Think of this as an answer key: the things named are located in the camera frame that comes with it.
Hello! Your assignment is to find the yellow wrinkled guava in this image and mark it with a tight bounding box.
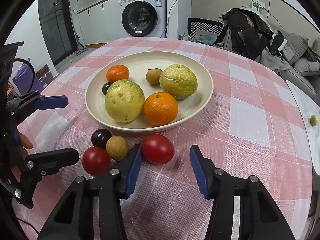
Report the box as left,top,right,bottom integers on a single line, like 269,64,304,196
159,64,198,100

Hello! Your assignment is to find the grey sofa cushion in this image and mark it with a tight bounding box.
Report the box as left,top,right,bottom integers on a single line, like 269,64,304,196
293,57,320,76

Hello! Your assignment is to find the large orange mandarin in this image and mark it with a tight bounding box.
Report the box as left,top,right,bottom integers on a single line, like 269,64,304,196
143,92,178,126

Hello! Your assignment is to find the pink plaid tablecloth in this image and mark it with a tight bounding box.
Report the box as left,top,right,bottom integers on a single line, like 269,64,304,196
19,37,312,239

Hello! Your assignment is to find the person's left hand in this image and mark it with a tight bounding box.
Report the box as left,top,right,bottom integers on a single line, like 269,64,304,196
18,132,33,158

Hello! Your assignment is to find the white marble side table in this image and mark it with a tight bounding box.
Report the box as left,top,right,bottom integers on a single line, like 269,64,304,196
286,80,320,176

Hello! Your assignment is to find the black cable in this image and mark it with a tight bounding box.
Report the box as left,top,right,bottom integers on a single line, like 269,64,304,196
13,58,36,94

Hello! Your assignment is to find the cream round plate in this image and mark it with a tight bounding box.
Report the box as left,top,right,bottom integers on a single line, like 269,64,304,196
85,51,214,133

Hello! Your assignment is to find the brown longan fruit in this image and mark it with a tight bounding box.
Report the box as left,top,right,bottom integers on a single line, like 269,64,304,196
146,68,162,85
106,136,129,161

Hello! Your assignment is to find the small green lime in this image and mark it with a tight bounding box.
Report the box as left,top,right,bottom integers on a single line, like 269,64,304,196
309,115,319,126

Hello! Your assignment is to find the grey sofa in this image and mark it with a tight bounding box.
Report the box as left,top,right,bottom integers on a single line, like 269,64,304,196
224,22,320,100

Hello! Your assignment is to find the red cherry tomato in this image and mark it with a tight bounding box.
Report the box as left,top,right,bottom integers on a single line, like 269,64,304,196
142,134,175,165
82,146,110,177

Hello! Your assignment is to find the black patterned basket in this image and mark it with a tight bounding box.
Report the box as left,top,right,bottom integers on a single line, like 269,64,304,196
188,17,223,45

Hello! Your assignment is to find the pile of dark clothes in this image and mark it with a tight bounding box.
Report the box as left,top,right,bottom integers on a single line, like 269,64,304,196
217,8,287,60

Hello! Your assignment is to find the white washing machine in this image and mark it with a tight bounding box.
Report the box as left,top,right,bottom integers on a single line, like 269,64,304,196
118,0,167,38

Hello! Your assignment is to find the dark purple plum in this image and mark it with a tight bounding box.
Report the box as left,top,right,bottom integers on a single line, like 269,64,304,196
91,128,112,149
101,82,113,95

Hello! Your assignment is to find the dark glass door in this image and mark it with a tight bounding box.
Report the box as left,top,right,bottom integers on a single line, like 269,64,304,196
37,0,76,65

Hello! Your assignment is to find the purple bag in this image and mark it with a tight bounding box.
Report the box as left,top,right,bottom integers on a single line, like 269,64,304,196
12,58,43,95

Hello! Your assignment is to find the white kitchen counter cabinet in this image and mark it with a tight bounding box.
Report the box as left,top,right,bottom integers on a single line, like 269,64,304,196
78,0,121,45

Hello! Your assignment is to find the green-yellow guava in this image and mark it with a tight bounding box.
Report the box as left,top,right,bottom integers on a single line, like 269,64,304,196
105,80,145,123

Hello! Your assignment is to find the small orange mandarin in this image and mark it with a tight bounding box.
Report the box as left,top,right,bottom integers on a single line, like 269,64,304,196
106,64,130,82

